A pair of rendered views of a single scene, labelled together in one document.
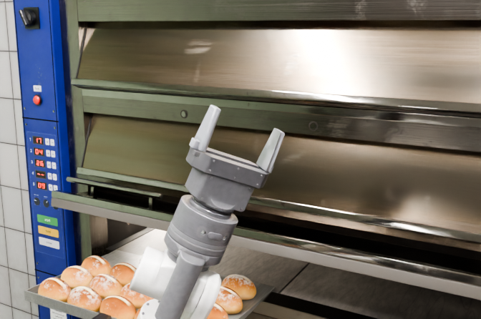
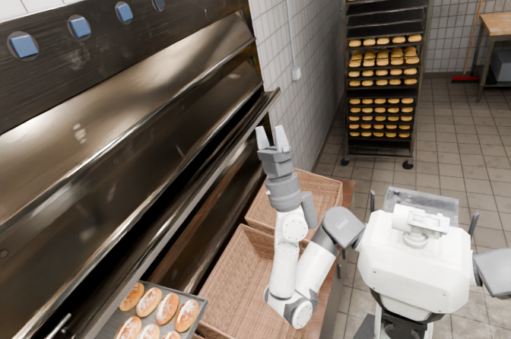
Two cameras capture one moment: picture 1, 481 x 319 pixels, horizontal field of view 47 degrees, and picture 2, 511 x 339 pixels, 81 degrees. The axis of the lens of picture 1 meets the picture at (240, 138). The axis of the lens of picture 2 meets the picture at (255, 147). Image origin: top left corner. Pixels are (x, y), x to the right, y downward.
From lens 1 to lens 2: 105 cm
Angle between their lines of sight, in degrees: 82
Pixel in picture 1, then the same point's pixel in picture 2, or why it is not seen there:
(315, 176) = (132, 187)
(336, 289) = not seen: hidden behind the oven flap
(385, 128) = (148, 131)
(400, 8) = (122, 61)
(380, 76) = (134, 106)
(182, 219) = (295, 185)
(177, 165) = (31, 296)
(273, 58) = (61, 140)
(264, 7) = (29, 104)
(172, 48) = not seen: outside the picture
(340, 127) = (129, 149)
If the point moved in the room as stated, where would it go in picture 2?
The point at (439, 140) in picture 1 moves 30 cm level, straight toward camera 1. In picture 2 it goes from (169, 119) to (241, 117)
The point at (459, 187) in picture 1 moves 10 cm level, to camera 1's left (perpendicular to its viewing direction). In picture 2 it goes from (182, 134) to (179, 147)
